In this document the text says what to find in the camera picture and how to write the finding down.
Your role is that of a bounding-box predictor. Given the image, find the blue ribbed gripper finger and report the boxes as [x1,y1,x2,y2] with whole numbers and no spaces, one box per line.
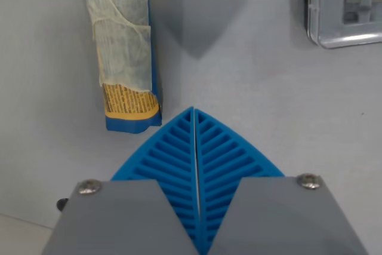
[194,107,369,255]
[43,106,207,255]

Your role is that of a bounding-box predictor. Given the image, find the blue bag with yellow label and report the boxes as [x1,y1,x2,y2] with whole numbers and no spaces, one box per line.
[76,0,164,135]

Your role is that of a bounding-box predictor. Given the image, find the grey metal box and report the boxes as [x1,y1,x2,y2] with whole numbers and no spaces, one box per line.
[303,0,382,49]

